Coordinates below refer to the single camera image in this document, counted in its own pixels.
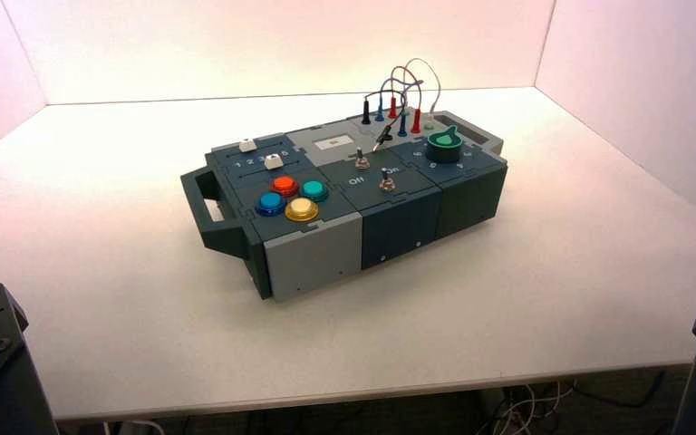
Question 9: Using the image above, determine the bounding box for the teal round push button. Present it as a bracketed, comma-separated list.
[299, 179, 331, 204]

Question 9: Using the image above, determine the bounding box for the yellow round push button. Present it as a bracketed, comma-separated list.
[284, 197, 320, 224]

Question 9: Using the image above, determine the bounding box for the dark teal grey control box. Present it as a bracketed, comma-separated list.
[180, 110, 509, 302]

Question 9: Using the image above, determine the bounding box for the red round push button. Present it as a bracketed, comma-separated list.
[270, 175, 301, 198]

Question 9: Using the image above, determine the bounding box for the blue round push button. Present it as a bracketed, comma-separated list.
[255, 191, 288, 218]

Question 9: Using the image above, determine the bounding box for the green rotary knob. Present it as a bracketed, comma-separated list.
[424, 125, 464, 164]

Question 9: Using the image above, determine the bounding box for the black jumper wire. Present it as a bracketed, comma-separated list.
[363, 88, 412, 129]

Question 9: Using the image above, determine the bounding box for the red jumper wire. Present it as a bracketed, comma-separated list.
[390, 65, 423, 111]

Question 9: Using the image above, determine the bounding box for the blue jumper wire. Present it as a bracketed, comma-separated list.
[378, 78, 426, 115]

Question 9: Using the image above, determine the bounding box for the white jumper wire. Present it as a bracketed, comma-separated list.
[403, 57, 442, 116]

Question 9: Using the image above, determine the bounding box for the white cable bundle under table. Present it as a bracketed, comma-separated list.
[491, 382, 575, 435]

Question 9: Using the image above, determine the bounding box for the thin white cable under table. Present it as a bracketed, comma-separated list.
[104, 419, 166, 435]

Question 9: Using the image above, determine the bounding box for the black cable under table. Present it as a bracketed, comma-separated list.
[570, 371, 667, 411]

